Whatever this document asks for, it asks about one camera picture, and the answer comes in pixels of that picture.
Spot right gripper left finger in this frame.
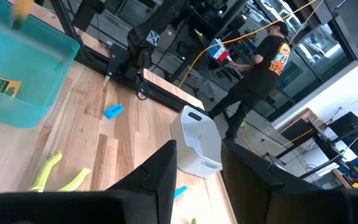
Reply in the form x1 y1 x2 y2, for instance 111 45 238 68
107 139 178 224

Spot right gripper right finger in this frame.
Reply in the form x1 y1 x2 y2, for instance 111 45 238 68
221 139 358 224

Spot white plastic tub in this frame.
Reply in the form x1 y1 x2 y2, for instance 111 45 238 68
170 105 223 179

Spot blue eraser with groove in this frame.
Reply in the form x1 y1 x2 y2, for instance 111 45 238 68
103 103 124 120

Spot black metal workstation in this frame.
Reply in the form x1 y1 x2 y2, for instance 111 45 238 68
300 111 358 187

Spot person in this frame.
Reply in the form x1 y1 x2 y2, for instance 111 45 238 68
208 21 291 139

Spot blue red white box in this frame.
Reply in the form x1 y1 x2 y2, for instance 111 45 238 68
208 39 233 65

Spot teal translucent plastic bin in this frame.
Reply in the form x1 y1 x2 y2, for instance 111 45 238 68
0 0 80 129

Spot yellow cable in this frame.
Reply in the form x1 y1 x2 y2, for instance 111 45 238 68
178 0 318 88
241 123 315 149

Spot black aluminium table frame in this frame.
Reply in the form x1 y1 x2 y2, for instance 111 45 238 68
50 0 209 114

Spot black cable loop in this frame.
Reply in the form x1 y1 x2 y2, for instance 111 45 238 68
135 73 150 101

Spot black glass partition frame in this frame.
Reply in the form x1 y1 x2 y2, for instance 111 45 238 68
35 0 358 122

